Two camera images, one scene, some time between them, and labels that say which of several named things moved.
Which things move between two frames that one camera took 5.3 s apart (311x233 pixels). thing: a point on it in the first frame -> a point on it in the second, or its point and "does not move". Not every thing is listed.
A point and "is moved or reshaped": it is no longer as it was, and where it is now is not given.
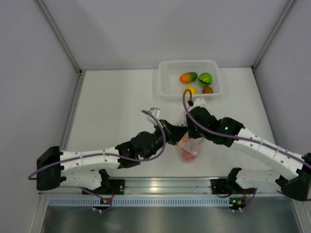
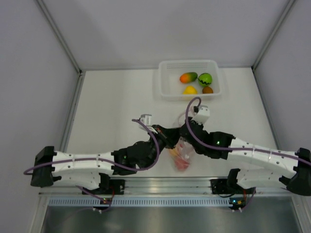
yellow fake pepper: [192, 89] does not move
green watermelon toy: [205, 79] does not move
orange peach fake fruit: [183, 143] -> [173, 152]
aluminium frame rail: [66, 49] does not move
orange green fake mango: [188, 77] does not move
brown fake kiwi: [207, 90] does not move
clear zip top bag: [190, 148] is moved or reshaped
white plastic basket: [201, 77] does not move
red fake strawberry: [187, 156] -> [181, 164]
